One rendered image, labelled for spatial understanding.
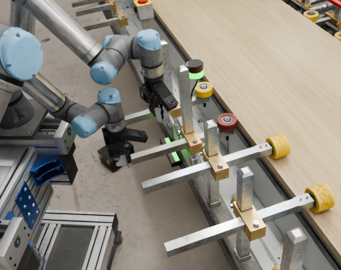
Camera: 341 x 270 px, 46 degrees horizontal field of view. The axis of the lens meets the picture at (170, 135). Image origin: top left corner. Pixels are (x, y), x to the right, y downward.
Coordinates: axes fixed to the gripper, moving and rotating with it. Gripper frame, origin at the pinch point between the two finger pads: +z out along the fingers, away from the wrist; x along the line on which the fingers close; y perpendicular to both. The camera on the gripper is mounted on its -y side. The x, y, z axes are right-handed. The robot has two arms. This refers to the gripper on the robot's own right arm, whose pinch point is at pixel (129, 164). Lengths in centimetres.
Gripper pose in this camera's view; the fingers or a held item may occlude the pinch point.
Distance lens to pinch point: 159.5
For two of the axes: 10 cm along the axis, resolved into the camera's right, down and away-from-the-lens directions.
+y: -9.4, 2.7, -1.9
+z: 0.9, 7.5, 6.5
